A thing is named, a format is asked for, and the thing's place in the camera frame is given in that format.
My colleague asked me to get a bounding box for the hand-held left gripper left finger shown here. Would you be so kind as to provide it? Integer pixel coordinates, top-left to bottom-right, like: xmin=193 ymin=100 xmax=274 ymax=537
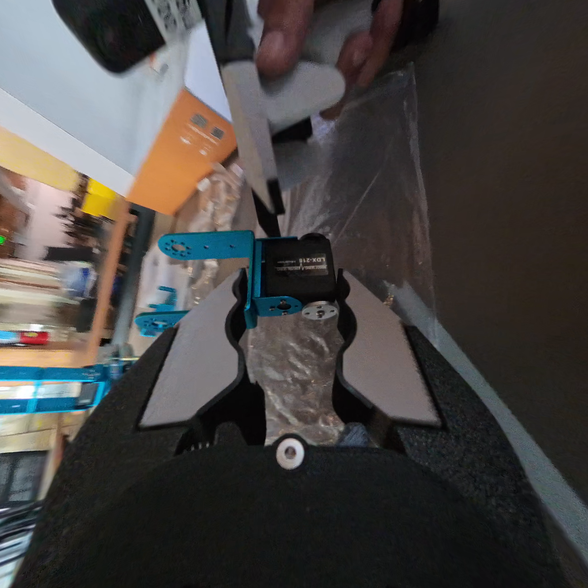
xmin=138 ymin=271 xmax=251 ymax=430

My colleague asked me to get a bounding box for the large clear plastic bag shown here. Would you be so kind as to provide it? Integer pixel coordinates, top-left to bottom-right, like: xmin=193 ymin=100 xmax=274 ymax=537
xmin=248 ymin=62 xmax=437 ymax=448

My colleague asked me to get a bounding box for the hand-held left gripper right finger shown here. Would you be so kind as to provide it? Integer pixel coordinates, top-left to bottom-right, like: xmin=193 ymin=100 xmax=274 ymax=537
xmin=335 ymin=269 xmax=443 ymax=430

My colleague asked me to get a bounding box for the blue robot arm base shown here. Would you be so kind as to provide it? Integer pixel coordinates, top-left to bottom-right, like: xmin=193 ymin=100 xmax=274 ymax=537
xmin=0 ymin=331 xmax=134 ymax=416

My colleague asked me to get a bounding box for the blue bracket with black servo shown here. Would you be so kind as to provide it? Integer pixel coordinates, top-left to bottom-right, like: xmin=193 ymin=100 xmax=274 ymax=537
xmin=134 ymin=231 xmax=352 ymax=338

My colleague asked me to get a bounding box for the person's right hand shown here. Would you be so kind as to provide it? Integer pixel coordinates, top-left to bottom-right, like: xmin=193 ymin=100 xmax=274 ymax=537
xmin=255 ymin=0 xmax=405 ymax=119

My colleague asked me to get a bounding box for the orange white cardboard box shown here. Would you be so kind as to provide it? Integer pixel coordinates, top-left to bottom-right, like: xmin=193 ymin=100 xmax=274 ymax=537
xmin=0 ymin=0 xmax=239 ymax=217

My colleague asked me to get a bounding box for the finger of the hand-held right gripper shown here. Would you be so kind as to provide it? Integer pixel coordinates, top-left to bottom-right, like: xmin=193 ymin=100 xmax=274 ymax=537
xmin=220 ymin=62 xmax=286 ymax=217
xmin=275 ymin=137 xmax=323 ymax=191

